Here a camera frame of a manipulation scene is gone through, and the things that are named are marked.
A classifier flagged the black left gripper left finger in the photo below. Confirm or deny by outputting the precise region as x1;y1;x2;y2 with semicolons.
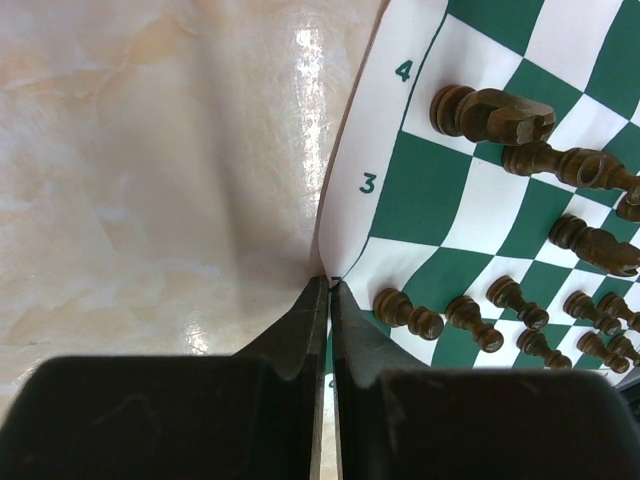
1;277;328;479

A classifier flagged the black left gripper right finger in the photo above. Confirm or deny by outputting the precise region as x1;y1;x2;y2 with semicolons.
331;283;639;479

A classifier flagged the dark pawn edge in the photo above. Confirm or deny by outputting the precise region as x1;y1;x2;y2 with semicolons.
373;288;444;341

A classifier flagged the green white chess mat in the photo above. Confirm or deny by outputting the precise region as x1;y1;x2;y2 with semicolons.
319;1;639;386

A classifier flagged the dark pawn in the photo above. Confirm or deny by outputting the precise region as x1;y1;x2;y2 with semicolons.
516;329;573;369
486;275;549;330
445;295;504;353

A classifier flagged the dark rook piece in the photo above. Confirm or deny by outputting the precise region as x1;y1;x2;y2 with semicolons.
502;141;639;205

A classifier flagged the dark knight piece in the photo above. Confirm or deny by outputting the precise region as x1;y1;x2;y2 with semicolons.
429;84;556;146

